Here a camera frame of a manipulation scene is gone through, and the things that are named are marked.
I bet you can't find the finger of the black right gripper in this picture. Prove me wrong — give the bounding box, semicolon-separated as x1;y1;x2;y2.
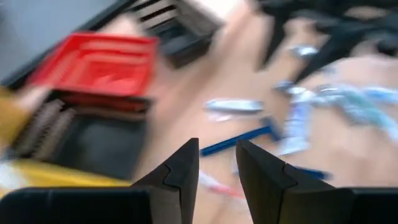
294;29;360;82
256;12;289;72

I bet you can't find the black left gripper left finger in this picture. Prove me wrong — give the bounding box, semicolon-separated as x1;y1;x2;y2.
130;138;200;224

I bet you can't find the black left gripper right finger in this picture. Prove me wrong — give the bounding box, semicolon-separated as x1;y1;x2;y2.
235;139;356;224

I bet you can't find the black and silver razor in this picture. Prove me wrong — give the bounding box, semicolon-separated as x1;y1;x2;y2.
287;44;320;58
272;80;295;93

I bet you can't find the blue disposable razor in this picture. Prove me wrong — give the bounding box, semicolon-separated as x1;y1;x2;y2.
199;117;282;157
292;167;332;182

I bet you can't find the teal toothbrush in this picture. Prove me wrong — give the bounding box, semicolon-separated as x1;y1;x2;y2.
313;83;398;142

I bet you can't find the white blue toothpaste tube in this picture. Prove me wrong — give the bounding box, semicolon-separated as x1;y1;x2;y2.
275;88;313;156

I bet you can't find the white printed toothpaste tube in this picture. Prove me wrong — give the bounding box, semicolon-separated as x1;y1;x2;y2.
198;170;246;200

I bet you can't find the blue toothbrush in clear wrapper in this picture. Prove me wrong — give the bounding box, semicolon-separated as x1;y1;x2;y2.
362;86;398;105

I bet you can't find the black plastic basket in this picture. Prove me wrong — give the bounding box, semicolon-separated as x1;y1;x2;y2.
132;0;226;70
11;88;153;183

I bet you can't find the yellow plastic basket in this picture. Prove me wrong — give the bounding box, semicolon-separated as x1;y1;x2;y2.
0;157;133;200

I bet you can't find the red plastic basket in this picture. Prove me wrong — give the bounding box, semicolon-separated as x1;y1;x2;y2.
26;30;160;114

